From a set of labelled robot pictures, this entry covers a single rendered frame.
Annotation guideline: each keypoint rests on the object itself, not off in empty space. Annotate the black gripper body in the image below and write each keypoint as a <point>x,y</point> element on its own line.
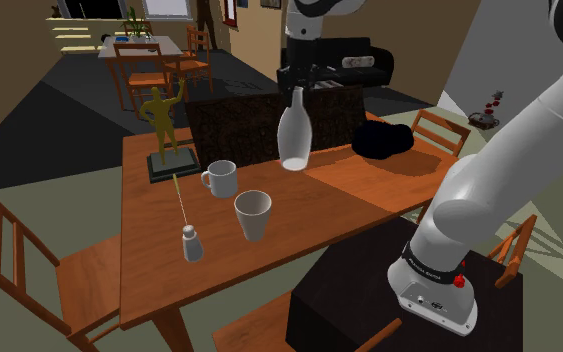
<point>301,58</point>

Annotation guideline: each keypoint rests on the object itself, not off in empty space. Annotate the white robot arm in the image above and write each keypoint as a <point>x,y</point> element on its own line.
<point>500,161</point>

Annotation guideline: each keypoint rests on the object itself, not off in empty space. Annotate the pale grey glass bottle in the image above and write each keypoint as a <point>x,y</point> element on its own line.
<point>294,134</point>

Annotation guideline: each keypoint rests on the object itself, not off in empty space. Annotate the dark brown patterned box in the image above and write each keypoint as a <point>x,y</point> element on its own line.
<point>237,129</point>

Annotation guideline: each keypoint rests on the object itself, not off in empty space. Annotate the orange wooden chair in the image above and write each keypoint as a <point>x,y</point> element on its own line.
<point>142,78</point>
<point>195,61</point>

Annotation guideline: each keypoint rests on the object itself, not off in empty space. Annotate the black lumpy object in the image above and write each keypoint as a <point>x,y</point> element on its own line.
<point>381,141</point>

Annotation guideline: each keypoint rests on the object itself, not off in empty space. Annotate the bright window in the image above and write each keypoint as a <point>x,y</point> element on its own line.
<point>166,7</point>

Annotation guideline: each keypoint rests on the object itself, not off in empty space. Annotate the white mug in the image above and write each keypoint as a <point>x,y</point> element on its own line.
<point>223,180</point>

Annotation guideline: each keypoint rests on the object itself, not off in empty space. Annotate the golden figure on dark base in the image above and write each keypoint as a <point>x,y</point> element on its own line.
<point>164,119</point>

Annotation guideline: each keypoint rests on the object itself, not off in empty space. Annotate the wooden dining table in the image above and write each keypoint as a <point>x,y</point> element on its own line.
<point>300,214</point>

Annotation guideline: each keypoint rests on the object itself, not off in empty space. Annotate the grey-topped table with plant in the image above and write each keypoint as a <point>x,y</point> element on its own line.
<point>134,46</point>

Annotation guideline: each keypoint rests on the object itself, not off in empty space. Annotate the beige tapered cup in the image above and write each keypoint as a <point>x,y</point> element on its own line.
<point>254,219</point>

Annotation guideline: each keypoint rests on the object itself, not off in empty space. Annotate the thin pale yellow stick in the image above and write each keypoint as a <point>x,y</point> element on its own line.
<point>179,197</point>

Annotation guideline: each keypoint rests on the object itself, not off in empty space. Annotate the red flowers with teapot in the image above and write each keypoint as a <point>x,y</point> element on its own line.
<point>486,117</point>

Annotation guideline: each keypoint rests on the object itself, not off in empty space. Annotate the grey salt shaker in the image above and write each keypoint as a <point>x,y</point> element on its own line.
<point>192,246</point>

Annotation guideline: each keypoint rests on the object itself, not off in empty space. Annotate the dark robot stand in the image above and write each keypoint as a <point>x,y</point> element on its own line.
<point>354,292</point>

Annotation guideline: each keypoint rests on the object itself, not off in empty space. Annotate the red framed wall picture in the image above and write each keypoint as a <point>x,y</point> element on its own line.
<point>230,12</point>

